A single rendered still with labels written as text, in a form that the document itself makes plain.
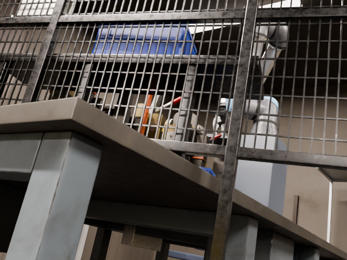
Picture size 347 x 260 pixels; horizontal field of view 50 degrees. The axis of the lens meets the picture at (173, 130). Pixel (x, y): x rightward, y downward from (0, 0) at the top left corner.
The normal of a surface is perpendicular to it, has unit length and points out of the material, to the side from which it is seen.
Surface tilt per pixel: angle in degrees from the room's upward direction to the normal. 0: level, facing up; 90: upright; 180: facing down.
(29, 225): 90
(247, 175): 90
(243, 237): 90
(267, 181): 90
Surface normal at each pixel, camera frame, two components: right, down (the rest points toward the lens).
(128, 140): 0.82, -0.03
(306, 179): -0.54, -0.36
